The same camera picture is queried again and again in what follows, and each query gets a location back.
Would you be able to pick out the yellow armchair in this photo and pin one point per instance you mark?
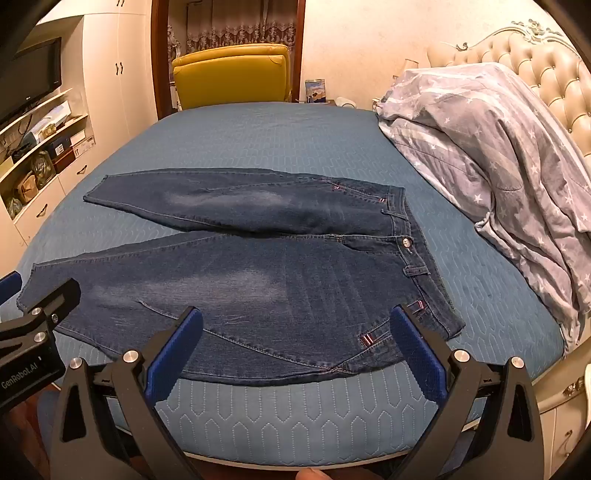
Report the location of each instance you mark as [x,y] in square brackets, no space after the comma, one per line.
[231,78]

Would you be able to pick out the white wall cabinet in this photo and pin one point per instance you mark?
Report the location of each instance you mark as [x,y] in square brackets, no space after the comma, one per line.
[115,106]

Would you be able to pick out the bed with blue bedspread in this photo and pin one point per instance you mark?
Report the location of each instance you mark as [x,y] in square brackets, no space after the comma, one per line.
[277,138]

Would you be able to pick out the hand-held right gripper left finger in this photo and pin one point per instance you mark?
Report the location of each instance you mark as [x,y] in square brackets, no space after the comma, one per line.
[175,350]

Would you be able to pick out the tan bag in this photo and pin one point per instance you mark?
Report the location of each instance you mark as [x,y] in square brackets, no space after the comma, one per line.
[25,188]

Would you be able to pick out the dark red box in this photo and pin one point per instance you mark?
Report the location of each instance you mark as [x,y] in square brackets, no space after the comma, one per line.
[63,160]

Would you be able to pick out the cream bedside cabinet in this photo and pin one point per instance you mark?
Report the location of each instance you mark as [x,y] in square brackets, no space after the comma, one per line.
[565,415]

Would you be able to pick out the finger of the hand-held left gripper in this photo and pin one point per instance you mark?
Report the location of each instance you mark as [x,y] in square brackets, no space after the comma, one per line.
[10,286]
[60,297]

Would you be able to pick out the grey star-print quilt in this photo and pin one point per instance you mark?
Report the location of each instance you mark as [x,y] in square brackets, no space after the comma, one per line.
[485,138]

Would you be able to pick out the cream tufted headboard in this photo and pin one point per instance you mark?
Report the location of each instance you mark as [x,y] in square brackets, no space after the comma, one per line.
[531,50]

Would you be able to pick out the lace curtain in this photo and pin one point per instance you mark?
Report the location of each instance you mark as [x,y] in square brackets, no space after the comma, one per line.
[231,27]

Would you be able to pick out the small green bag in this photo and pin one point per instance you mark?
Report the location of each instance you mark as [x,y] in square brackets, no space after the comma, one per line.
[12,206]

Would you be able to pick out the small picture box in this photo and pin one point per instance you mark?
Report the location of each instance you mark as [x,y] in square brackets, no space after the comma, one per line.
[315,91]

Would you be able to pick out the black flat television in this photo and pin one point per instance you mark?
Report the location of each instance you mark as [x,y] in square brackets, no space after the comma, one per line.
[27,78]

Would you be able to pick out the white flat box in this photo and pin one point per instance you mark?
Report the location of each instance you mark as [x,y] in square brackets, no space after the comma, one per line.
[53,117]

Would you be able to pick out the blue denim pants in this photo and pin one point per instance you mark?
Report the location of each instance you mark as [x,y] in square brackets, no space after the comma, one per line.
[277,277]

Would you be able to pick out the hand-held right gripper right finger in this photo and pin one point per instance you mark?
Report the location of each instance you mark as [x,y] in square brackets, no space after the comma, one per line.
[415,350]

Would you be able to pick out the green glossy bag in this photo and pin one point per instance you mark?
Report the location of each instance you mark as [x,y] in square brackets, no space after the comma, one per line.
[42,170]

